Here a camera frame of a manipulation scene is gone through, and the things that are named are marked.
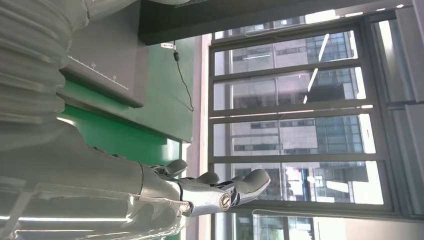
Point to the grey window frame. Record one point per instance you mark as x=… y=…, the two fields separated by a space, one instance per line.
x=288 y=111

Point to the green conveyor belt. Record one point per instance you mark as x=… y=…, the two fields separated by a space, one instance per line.
x=126 y=139

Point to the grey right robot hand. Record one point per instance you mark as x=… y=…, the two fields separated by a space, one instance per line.
x=82 y=185

